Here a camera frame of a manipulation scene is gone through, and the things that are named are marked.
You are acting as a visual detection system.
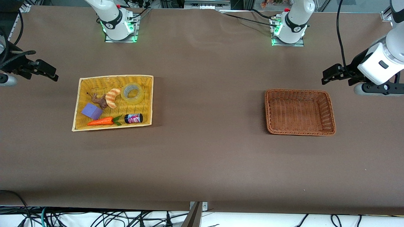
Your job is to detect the clear yellowish tape roll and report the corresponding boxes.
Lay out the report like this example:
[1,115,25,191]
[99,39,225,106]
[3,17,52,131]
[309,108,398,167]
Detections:
[121,83,145,105]

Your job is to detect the brown wicker basket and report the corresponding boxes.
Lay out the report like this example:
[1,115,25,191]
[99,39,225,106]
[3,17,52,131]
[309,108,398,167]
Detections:
[264,89,336,137]

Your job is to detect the purple foam cube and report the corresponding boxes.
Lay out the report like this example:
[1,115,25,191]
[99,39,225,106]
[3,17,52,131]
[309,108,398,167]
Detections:
[81,102,103,120]

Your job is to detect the brown root-shaped toy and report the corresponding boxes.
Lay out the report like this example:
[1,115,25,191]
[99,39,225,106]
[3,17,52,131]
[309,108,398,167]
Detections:
[87,92,108,110]

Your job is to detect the toy croissant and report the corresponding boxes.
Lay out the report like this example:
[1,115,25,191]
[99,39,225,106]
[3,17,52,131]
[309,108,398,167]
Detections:
[105,88,122,109]

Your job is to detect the orange toy carrot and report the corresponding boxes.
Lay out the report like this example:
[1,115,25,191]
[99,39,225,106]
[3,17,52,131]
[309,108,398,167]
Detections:
[87,115,122,126]

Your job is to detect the yellow wicker basket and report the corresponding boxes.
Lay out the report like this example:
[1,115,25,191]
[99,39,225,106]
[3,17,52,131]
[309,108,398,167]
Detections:
[72,75,154,132]

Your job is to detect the small dark printed can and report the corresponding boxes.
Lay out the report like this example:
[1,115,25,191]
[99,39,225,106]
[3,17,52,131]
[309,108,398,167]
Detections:
[124,113,143,124]

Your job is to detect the brown table cover sheet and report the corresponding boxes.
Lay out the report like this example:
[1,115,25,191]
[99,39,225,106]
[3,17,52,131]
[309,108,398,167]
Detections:
[0,6,404,215]

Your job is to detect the grey metal bar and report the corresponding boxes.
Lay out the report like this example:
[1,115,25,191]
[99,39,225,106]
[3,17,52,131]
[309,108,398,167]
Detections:
[181,202,203,227]

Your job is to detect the aluminium side rail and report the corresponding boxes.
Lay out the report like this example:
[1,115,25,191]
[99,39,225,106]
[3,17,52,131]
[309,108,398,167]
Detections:
[6,13,23,43]

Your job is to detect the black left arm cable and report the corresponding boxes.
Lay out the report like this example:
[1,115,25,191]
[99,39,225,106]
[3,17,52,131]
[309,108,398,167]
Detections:
[336,0,349,74]

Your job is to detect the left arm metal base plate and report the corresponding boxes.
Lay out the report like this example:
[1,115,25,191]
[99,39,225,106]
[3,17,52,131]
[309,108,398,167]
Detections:
[270,16,305,47]

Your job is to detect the short black base cable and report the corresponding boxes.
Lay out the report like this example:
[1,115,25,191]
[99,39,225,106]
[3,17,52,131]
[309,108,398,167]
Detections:
[251,9,279,20]

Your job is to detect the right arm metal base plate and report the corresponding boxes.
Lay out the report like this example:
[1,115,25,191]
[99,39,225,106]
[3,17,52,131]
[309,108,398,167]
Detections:
[104,14,139,43]

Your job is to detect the long black base cable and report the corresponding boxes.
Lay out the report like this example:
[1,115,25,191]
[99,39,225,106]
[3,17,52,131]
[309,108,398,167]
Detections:
[220,12,276,28]

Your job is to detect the black cables at right base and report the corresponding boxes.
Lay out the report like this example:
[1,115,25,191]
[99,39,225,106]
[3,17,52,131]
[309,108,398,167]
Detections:
[126,6,152,24]

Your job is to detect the thick black floor cable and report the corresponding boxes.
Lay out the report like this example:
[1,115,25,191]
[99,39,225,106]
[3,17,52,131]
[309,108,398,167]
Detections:
[0,190,32,227]

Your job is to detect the aluminium frame profile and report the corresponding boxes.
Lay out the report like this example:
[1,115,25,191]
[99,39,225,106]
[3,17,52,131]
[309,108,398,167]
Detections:
[184,0,231,10]

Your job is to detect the small silver bracket plate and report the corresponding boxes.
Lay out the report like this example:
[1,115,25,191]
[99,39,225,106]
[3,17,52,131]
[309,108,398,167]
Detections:
[189,201,208,211]

